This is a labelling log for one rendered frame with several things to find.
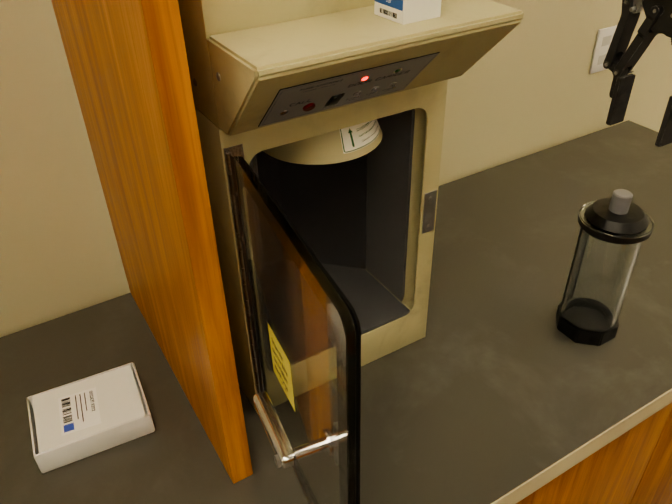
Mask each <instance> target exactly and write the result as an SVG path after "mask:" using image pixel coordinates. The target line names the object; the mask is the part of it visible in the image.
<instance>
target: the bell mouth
mask: <svg viewBox="0 0 672 504"><path fill-rule="evenodd" d="M382 136H383V134H382V130H381V128H380V125H379V123H378V121H377V119H375V120H372V121H368V122H364V123H361V124H357V125H354V126H350V127H346V128H343V129H339V130H335V131H332V132H328V133H325V134H321V135H317V136H314V137H310V138H306V139H303V140H299V141H296V142H292V143H288V144H285V145H281V146H278V147H274V148H270V149H267V150H263V152H265V153H266V154H268V155H270V156H272V157H274V158H276V159H279V160H282V161H286V162H290V163H295V164H304V165H327V164H336V163H342V162H346V161H350V160H353V159H356V158H359V157H362V156H364V155H366V154H368V153H369V152H371V151H372V150H374V149H375V148H376V147H377V146H378V145H379V144H380V142H381V140H382Z"/></svg>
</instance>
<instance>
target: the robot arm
mask: <svg viewBox="0 0 672 504"><path fill-rule="evenodd" d="M642 9H644V12H645V15H646V19H645V20H644V22H643V23H642V25H641V26H640V28H639V29H638V31H637V32H638V34H637V35H636V37H635V38H634V40H633V41H632V43H631V44H630V46H629V47H628V45H629V42H630V40H631V37H632V34H633V32H634V29H635V27H636V24H637V22H638V19H639V16H640V12H641V11H642ZM657 34H664V35H666V36H667V37H670V38H671V45H672V0H622V11H621V17H620V20H619V22H618V25H617V28H616V30H615V33H614V36H613V38H612V41H611V44H610V46H609V49H608V52H607V54H606V57H605V60H604V62H603V67H604V68H605V69H609V70H610V71H612V74H613V80H612V84H611V89H610V93H609V96H610V98H612V100H611V104H610V108H609V112H608V116H607V120H606V124H607V125H610V126H611V125H614V124H617V123H619V122H623V120H624V117H625V113H626V109H627V106H628V102H629V98H630V95H631V91H632V87H633V83H634V80H635V76H636V75H635V74H632V72H634V71H632V69H633V67H634V66H635V65H636V63H637V62H638V60H639V59H640V58H641V56H642V55H643V53H644V52H645V50H646V49H647V48H648V46H649V45H650V43H651V42H652V40H653V39H654V38H655V36H656V35H657ZM627 47H628V49H627ZM629 73H631V74H629ZM670 143H672V96H670V97H669V100H668V104H667V107H666V110H665V113H664V117H663V120H662V123H661V127H660V130H659V133H658V136H657V140H656V143H655V145H656V146H658V147H662V146H664V145H667V144H670Z"/></svg>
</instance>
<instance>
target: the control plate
mask: <svg viewBox="0 0 672 504"><path fill-rule="evenodd" d="M439 53H440V52H437V53H433V54H428V55H424V56H420V57H416V58H411V59H407V60H403V61H399V62H394V63H390V64H386V65H382V66H377V67H373V68H369V69H364V70H360V71H356V72H352V73H347V74H343V75H339V76H335V77H330V78H326V79H322V80H318V81H313V82H309V83H305V84H300V85H296V86H292V87H288V88H283V89H280V90H279V91H278V93H277V95H276V97H275V98H274V100H273V102H272V103H271V105H270V107H269V108H268V110H267V112H266V114H265V115H264V117H263V119H262V120H261V122H260V124H259V125H258V127H260V126H264V125H268V124H272V123H276V122H280V121H284V120H288V119H291V118H295V117H299V116H303V115H307V114H311V113H315V112H319V111H322V110H326V109H330V108H334V107H338V106H342V105H346V104H350V103H353V102H357V101H361V100H365V99H369V98H373V97H377V96H381V95H384V94H388V93H392V92H396V91H400V90H404V89H405V88H406V87H407V86H408V85H409V84H410V83H411V82H412V81H413V80H414V79H415V77H416V76H417V75H418V74H419V73H420V72H421V71H422V70H423V69H424V68H425V67H426V66H427V65H428V64H429V63H430V62H431V61H432V60H433V59H434V58H435V57H436V56H437V55H438V54H439ZM398 68H402V70H401V71H400V72H398V73H393V71H394V70H396V69H398ZM364 76H369V78H368V79H367V80H365V81H360V79H361V78H362V77H364ZM394 82H396V83H397V84H396V85H395V86H396V88H394V89H392V87H389V85H390V84H392V83H394ZM375 87H379V89H378V93H375V92H374V91H371V90H372V89H373V88H375ZM358 91H361V93H360V97H359V98H357V97H356V96H353V94H354V93H356V92H358ZM343 93H345V94H344V96H343V97H342V98H341V99H340V100H339V102H338V103H337V104H334V105H330V106H326V107H325V105H326V103H327V102H328V101H329V99H330V98H331V97H332V96H335V95H339V94H343ZM310 103H315V105H316V106H315V108H314V109H312V110H310V111H303V107H304V106H305V105H307V104H310ZM284 110H288V113H286V114H284V115H279V113H280V112H282V111H284Z"/></svg>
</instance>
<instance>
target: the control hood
mask: <svg viewBox="0 0 672 504"><path fill-rule="evenodd" d="M523 16H524V13H523V12H522V10H519V9H516V8H513V7H509V6H506V5H503V4H500V3H496V2H493V1H490V0H442V1H441V14H440V17H437V18H433V19H428V20H423V21H419V22H414V23H410V24H405V25H402V24H399V23H396V22H394V21H391V20H388V19H386V18H383V17H380V16H378V15H375V14H374V5H373V6H368V7H362V8H357V9H351V10H346V11H341V12H335V13H330V14H325V15H319V16H314V17H308V18H303V19H298V20H292V21H287V22H281V23H276V24H271V25H265V26H260V27H254V28H249V29H244V30H238V31H233V32H228V33H222V34H217V35H211V36H210V38H209V39H207V43H208V50H209V57H210V64H211V72H212V79H213V86H214V94H215V101H216V108H217V115H218V123H219V128H220V129H221V130H222V131H224V132H225V133H226V134H228V135H229V136H230V135H235V134H239V133H243V132H247V131H251V130H255V129H258V128H262V127H266V126H270V125H274V124H278V123H282V122H285V121H289V120H293V119H297V118H301V117H305V116H309V115H312V114H316V113H320V112H324V111H328V110H332V109H336V108H339V107H343V106H347V105H351V104H355V103H359V102H363V101H366V100H370V99H374V98H378V97H382V96H386V95H390V94H394V93H397V92H401V91H405V90H409V89H413V88H417V87H421V86H424V85H428V84H432V83H436V82H440V81H444V80H448V79H451V78H455V77H459V76H462V75H463V74H464V73H465V72H466V71H467V70H468V69H470V68H471V67H472V66H473V65H474V64H475V63H476V62H477V61H478V60H480V59H481V58H482V57H483V56H484V55H485V54H486V53H487V52H488V51H490V50H491V49H492V48H493V47H494V46H495V45H496V44H497V43H498V42H500V41H501V40H502V39H503V38H504V37H505V36H506V35H507V34H508V33H510V32H511V31H512V30H513V29H514V28H515V27H516V26H517V25H518V24H520V23H521V20H522V19H523ZM437 52H440V53H439V54H438V55H437V56H436V57H435V58H434V59H433V60H432V61H431V62H430V63H429V64H428V65H427V66H426V67H425V68H424V69H423V70H422V71H421V72H420V73H419V74H418V75H417V76H416V77H415V79H414V80H413V81H412V82H411V83H410V84H409V85H408V86H407V87H406V88H405V89H404V90H400V91H396V92H392V93H388V94H384V95H381V96H377V97H373V98H369V99H365V100H361V101H357V102H353V103H350V104H346V105H342V106H338V107H334V108H330V109H326V110H322V111H319V112H315V113H311V114H307V115H303V116H299V117H295V118H291V119H288V120H284V121H280V122H276V123H272V124H268V125H264V126H260V127H258V125H259V124H260V122H261V120H262V119H263V117H264V115H265V114H266V112H267V110H268V108H269V107H270V105H271V103H272V102H273V100H274V98H275V97H276V95H277V93H278V91H279V90H280V89H283V88H288V87H292V86H296V85H300V84H305V83H309V82H313V81H318V80H322V79H326V78H330V77H335V76H339V75H343V74H347V73H352V72H356V71H360V70H364V69H369V68H373V67H377V66H382V65H386V64H390V63H394V62H399V61H403V60H407V59H411V58H416V57H420V56H424V55H428V54H433V53H437Z"/></svg>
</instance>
